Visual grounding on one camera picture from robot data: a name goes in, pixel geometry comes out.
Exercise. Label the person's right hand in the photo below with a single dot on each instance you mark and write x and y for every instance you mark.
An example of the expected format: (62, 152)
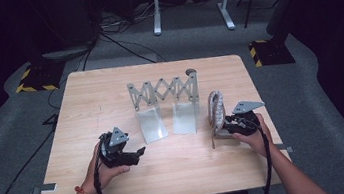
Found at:
(261, 142)

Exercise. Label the black tripod stand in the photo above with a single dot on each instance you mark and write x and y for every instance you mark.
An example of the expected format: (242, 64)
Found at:
(251, 9)

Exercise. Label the expandable grey metal book rack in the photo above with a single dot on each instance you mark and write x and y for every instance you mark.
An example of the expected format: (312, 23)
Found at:
(153, 126)

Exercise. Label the person's left hand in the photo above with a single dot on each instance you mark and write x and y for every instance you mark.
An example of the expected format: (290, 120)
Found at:
(103, 176)

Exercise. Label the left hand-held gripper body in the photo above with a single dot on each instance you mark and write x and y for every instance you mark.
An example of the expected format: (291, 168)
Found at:
(113, 151)

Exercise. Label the grey flat base plate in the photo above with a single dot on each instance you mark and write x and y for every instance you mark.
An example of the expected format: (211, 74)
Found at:
(66, 53)

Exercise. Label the black-yellow striped stand base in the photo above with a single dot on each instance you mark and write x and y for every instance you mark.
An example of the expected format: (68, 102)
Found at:
(41, 79)
(275, 53)

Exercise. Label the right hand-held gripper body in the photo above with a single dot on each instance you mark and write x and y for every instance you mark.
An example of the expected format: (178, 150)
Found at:
(247, 124)

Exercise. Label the round grey table grommet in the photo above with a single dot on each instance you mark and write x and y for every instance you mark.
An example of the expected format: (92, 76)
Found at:
(190, 72)

